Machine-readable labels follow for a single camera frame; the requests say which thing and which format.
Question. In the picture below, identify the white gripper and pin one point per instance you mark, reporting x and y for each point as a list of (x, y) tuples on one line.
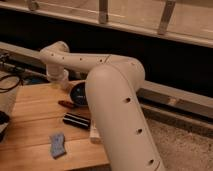
[(64, 80)]

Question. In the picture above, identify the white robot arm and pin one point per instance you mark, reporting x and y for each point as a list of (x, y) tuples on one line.
[(111, 85)]

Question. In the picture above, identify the dark ceramic bowl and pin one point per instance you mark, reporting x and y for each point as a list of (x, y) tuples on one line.
[(78, 95)]

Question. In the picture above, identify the black rectangular box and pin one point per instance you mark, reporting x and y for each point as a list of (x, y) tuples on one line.
[(76, 120)]

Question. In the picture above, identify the white bottle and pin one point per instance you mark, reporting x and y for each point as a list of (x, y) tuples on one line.
[(94, 134)]

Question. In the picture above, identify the blue sponge cloth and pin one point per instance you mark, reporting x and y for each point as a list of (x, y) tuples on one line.
[(57, 148)]

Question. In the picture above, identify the black object at left edge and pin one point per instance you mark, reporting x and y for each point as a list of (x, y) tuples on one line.
[(4, 121)]

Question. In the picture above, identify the metal rail frame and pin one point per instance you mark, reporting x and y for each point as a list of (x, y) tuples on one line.
[(188, 21)]

